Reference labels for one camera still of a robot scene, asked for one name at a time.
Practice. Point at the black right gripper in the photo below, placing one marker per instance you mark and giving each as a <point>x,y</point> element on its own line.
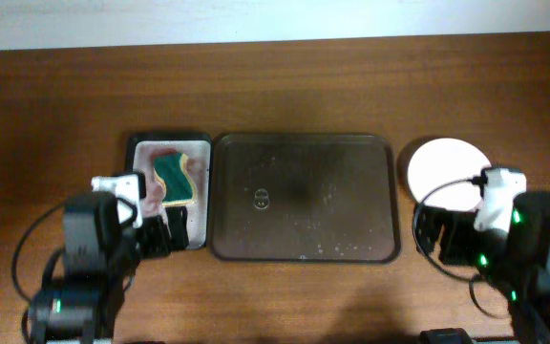
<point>453,221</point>

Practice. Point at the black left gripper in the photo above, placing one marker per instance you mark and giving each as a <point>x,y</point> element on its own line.
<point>162,237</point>

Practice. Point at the green and yellow sponge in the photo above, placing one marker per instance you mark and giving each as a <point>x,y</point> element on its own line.
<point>171,172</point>

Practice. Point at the white plate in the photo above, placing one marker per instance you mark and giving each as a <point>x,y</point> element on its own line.
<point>441,161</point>

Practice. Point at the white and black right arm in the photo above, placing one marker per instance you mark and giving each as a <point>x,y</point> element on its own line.
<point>515,263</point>

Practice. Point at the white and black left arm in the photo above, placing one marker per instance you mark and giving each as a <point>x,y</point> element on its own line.
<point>84,283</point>

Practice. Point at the large brown serving tray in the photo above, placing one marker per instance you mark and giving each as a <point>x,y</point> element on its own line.
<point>316,198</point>

